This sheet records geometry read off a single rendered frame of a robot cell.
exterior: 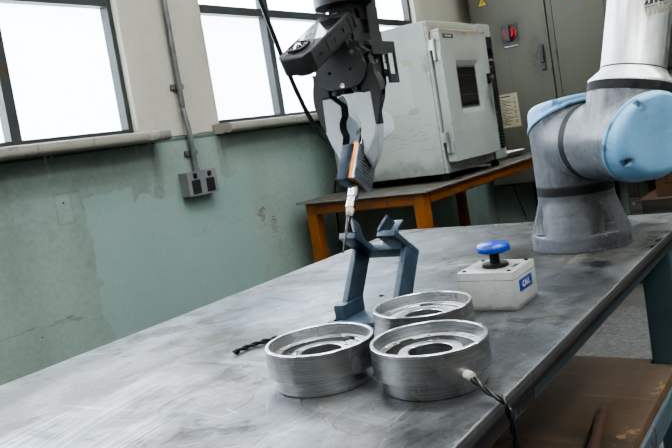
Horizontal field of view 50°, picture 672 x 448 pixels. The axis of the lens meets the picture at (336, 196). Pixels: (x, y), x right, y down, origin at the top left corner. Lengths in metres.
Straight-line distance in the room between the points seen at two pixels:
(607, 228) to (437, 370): 0.60
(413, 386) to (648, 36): 0.62
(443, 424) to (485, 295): 0.32
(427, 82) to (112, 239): 1.36
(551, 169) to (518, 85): 3.50
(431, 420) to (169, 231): 2.12
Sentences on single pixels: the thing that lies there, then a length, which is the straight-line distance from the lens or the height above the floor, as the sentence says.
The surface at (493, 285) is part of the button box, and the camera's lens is 0.87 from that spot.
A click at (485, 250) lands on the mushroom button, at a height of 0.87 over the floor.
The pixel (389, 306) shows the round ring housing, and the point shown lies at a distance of 0.81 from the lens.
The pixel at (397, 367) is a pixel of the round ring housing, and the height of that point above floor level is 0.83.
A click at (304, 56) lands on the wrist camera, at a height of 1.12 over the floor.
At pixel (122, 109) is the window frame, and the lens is 2.65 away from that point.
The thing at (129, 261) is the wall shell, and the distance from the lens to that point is 2.53.
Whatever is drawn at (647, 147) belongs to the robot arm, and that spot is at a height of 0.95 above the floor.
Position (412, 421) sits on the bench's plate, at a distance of 0.60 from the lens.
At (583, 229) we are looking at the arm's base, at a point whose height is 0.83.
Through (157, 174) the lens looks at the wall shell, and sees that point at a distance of 2.63.
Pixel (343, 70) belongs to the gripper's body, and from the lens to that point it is 0.88.
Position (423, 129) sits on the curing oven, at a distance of 2.99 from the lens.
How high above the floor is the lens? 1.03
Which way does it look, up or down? 5 degrees down
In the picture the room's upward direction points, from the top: 9 degrees counter-clockwise
